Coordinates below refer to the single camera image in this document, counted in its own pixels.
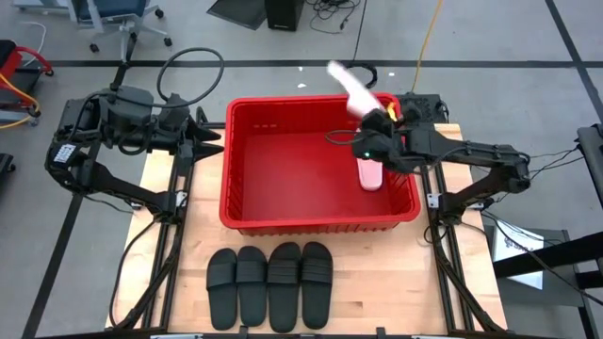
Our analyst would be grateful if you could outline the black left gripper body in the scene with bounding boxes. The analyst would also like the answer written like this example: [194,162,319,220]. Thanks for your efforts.
[155,92,199,178]

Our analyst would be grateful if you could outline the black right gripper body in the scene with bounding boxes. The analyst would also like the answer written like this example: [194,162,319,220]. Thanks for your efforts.
[351,124,407,174]

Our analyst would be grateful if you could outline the pink slide sandal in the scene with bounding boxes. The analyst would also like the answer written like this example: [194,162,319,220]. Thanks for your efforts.
[326,59,386,120]
[355,157,384,192]

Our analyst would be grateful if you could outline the black slide sandal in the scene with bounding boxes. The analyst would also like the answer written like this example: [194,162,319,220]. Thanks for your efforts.
[205,248,239,331]
[267,241,302,334]
[236,245,269,329]
[301,241,334,331]

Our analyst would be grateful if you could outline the red plastic bin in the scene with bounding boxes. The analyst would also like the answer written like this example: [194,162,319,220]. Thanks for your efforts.
[219,92,422,236]

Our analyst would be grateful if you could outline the black perforated box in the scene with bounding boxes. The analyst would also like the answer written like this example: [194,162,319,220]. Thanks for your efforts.
[393,92,449,125]

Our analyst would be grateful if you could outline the office chair with blue seat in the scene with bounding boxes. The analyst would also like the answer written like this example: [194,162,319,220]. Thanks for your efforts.
[68,0,173,63]

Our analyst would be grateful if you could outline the dark floor mat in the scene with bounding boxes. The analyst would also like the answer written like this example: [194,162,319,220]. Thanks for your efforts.
[205,0,268,31]

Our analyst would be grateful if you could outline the black computer tower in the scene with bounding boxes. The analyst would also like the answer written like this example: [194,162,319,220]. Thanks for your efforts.
[263,0,306,33]

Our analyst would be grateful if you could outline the white paper sheet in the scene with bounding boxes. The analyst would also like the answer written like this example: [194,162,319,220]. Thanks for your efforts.
[491,224,546,292]

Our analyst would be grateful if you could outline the black object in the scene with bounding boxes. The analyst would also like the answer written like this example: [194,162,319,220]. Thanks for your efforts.
[0,153,16,186]

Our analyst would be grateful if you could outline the black equipment edge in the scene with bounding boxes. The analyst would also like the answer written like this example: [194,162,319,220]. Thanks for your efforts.
[575,123,603,211]

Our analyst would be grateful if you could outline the coiled black cable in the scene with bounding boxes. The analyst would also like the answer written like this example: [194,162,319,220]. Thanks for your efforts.
[350,61,380,91]

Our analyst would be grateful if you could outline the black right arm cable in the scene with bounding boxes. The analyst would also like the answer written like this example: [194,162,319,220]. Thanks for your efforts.
[323,128,365,146]

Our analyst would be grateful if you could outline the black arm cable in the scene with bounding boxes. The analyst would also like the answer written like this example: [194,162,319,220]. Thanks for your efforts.
[156,46,226,110]
[323,128,365,146]

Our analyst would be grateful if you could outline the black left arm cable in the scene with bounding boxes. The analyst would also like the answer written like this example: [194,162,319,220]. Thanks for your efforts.
[156,46,226,110]

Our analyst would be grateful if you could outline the yellow cable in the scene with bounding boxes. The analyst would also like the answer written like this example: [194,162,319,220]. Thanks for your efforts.
[411,0,445,94]

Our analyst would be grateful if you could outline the straight black floor cable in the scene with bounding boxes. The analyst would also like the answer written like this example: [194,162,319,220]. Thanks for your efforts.
[351,0,369,63]

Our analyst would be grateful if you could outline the tangle of black cables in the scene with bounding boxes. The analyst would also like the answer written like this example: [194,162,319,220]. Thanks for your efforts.
[304,0,363,35]

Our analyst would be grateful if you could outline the black aluminium frame rails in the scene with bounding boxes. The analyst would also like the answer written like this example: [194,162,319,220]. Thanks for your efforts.
[414,122,509,333]
[106,106,222,331]

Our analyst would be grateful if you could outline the black base cable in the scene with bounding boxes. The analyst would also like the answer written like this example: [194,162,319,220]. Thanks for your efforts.
[107,218,159,329]

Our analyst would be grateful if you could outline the orange yellow hose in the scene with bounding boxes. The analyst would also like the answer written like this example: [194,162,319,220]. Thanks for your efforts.
[0,73,42,132]

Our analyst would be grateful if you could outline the white cable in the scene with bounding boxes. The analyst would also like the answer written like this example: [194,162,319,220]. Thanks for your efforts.
[18,21,48,57]

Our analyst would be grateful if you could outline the red cart frame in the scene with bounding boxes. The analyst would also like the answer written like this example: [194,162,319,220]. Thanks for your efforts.
[0,39,56,95]

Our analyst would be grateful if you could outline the black beam frame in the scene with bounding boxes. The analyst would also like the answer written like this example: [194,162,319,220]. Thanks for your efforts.
[492,229,603,293]

